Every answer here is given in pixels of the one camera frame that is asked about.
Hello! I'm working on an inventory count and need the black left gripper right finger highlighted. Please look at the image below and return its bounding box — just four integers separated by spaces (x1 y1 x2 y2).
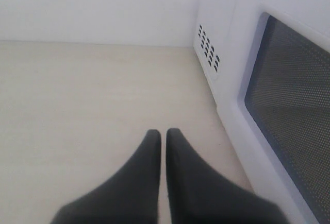
166 128 288 223

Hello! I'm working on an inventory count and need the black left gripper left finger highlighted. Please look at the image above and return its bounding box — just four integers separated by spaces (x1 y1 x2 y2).
52 129 161 223

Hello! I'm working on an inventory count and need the white microwave door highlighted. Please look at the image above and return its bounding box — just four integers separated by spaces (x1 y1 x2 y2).
217 0 329 223

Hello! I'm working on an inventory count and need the white microwave oven body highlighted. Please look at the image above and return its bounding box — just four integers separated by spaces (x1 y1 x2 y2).
193 0 237 102

